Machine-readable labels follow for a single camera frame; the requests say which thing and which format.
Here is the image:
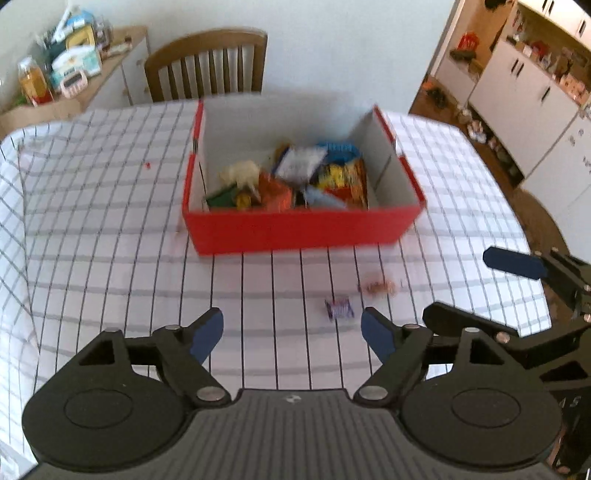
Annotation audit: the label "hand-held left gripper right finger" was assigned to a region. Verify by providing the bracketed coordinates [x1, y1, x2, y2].
[353, 306, 504, 409]

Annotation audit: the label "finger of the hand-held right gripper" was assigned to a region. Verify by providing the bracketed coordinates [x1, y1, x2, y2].
[482, 246, 591, 319]
[422, 302, 533, 370]

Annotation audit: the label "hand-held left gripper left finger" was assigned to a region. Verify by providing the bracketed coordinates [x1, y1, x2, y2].
[76, 307, 232, 408]

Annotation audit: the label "purple candy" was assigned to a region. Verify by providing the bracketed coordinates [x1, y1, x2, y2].
[324, 298, 356, 321]

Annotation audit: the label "red candy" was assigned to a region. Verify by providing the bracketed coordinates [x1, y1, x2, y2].
[359, 277, 398, 296]

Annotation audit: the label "red cardboard box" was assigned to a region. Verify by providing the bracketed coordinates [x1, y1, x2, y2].
[181, 99, 428, 257]

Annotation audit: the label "green snack packet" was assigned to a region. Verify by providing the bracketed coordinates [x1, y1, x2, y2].
[204, 185, 241, 211]

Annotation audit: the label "light blue snack packet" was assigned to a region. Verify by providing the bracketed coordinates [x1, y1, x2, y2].
[302, 185, 350, 211]

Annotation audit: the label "orange snack packet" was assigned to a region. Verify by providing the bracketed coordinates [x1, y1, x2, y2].
[252, 173, 297, 211]

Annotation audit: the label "yellow and red snack bag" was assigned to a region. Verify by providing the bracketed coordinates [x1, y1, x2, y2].
[314, 159, 370, 209]

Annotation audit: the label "cream snack packet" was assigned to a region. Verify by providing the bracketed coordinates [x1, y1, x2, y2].
[219, 160, 262, 190]

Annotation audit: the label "white and grey snack packet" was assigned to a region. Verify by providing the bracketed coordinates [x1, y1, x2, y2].
[274, 147, 329, 184]

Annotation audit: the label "white checked tablecloth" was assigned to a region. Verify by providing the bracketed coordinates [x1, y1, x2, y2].
[0, 99, 553, 467]

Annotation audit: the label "small clutter on floor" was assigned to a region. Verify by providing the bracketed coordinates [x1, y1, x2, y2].
[455, 106, 491, 144]

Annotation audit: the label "tall white cabinet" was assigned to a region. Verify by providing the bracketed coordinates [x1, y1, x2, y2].
[468, 0, 591, 219]

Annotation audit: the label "shoes on floor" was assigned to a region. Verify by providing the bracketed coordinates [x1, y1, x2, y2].
[422, 80, 451, 110]

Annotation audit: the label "cluttered pantry goods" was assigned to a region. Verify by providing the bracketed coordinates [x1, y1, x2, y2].
[505, 9, 591, 108]

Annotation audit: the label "light wooden sideboard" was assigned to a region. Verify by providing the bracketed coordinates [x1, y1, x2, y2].
[0, 25, 151, 139]

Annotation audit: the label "pink kitchen timer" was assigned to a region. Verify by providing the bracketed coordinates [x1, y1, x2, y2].
[59, 69, 90, 98]

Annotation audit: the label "wooden chair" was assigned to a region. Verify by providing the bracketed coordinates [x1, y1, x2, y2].
[144, 28, 269, 103]

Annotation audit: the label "tissue box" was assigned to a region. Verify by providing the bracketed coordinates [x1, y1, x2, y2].
[50, 50, 103, 79]

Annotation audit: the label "orange drink bottle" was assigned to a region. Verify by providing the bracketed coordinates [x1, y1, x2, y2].
[17, 56, 55, 106]

